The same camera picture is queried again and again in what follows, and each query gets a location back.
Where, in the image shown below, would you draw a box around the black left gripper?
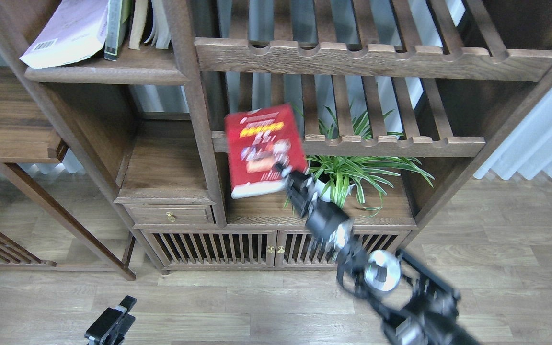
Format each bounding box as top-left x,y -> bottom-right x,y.
85,295 -> 137,345

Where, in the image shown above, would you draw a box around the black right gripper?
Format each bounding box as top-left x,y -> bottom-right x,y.
275,163 -> 353,250

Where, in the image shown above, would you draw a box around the red cover book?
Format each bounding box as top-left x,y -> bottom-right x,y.
224,104 -> 308,199

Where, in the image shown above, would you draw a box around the grey green cover book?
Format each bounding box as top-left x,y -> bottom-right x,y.
103,0 -> 131,61

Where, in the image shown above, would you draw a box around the white paperback book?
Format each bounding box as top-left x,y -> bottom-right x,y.
20,0 -> 109,69

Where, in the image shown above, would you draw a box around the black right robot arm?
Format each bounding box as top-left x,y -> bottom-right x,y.
274,163 -> 478,345

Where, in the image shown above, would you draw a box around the white plant pot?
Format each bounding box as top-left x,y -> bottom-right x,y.
315,173 -> 354,207

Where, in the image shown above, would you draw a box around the brass cabinet door knobs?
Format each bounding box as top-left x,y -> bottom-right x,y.
267,245 -> 285,254

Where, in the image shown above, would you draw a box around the green spider plant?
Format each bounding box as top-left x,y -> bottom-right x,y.
283,98 -> 436,219

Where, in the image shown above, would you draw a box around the brass drawer knob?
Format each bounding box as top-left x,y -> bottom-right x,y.
166,212 -> 177,222

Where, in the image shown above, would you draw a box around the dark wooden bookshelf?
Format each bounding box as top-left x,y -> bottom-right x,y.
0,0 -> 552,271

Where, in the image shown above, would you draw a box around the white open standing book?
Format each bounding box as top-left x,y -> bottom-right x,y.
144,0 -> 171,49

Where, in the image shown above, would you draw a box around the wooden side table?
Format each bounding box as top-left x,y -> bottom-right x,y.
0,66 -> 136,280

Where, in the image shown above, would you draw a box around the tan standing book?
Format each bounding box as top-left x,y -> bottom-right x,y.
128,0 -> 150,50

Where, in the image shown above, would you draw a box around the white curtain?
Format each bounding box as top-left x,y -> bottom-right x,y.
473,88 -> 552,180

